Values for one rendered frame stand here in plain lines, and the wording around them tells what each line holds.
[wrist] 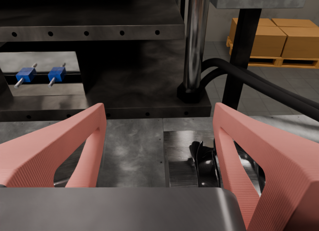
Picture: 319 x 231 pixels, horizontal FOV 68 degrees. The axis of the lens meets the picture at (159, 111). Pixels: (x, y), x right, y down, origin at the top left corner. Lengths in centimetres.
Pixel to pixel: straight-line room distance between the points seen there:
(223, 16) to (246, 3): 273
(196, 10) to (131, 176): 49
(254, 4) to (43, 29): 69
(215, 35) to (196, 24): 296
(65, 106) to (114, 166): 35
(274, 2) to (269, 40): 208
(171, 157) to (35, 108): 60
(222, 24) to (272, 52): 93
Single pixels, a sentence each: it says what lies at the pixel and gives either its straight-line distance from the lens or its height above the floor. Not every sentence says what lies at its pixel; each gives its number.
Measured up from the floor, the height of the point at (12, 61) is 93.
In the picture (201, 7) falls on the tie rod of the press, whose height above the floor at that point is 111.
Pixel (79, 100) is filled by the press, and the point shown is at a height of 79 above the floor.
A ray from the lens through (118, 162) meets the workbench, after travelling 63.
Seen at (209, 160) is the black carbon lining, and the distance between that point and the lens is 54.
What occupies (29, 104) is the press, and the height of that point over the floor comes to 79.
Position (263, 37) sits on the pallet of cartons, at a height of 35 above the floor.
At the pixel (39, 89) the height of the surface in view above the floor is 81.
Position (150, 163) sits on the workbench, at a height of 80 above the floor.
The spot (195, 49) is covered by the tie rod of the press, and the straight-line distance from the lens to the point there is 77.
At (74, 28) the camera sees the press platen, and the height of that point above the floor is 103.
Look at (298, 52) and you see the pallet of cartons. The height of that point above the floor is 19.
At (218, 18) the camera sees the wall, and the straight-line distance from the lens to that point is 363.
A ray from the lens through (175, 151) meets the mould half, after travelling 47.
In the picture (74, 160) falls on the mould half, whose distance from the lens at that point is 51.
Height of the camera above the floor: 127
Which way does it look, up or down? 37 degrees down
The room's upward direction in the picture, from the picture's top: straight up
